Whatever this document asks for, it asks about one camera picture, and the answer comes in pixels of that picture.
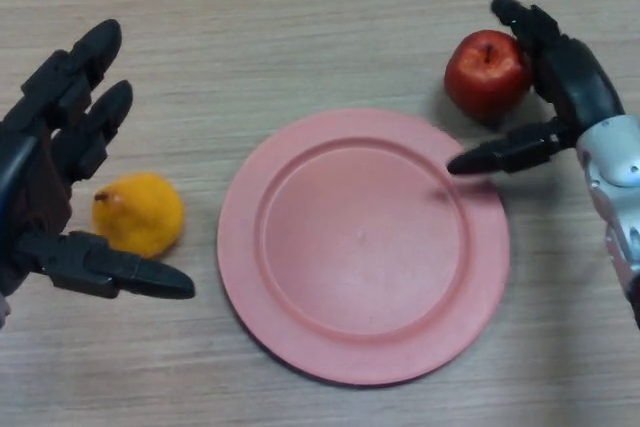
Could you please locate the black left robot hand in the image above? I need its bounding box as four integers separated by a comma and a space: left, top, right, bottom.
0, 19, 196, 301

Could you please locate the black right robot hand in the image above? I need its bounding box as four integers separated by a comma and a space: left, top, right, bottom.
446, 0, 629, 178

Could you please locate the red apple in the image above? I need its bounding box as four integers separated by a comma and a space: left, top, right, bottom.
443, 30, 532, 124

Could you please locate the pink round plate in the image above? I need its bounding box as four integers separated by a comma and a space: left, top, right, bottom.
217, 107, 511, 387

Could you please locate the yellow pear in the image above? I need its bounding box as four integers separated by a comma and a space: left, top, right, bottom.
91, 172, 185, 261

